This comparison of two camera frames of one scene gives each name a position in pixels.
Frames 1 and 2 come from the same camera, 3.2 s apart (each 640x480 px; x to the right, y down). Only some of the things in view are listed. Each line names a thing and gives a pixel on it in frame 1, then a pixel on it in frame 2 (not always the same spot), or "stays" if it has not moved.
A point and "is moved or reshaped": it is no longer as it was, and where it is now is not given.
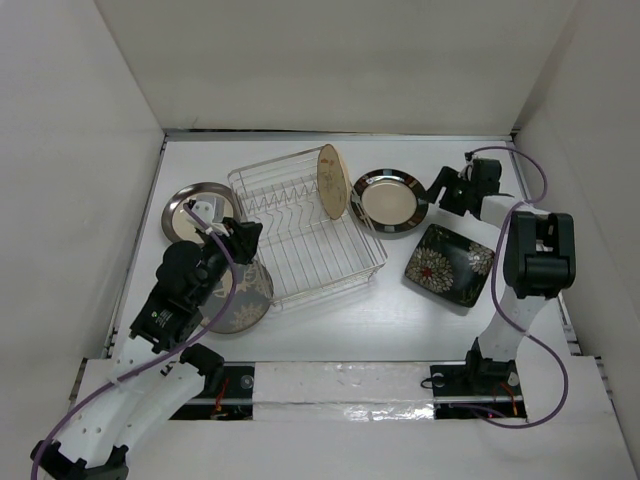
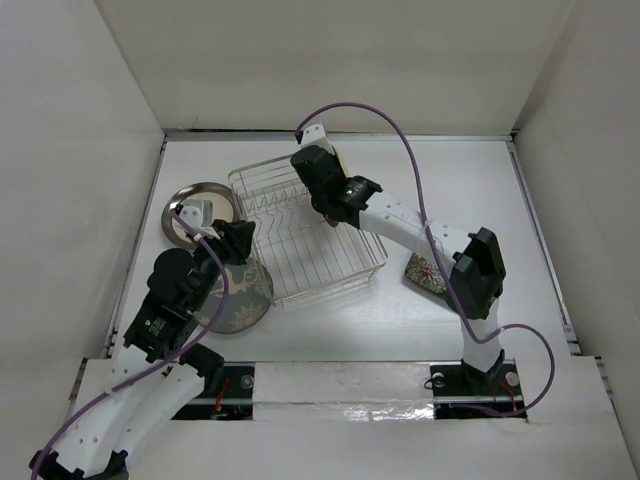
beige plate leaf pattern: (333, 182) is moved or reshaped
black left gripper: (244, 237) stays
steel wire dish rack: (304, 250) stays
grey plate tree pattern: (252, 300) stays
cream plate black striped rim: (389, 201) is moved or reshaped
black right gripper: (446, 178) -> (335, 161)
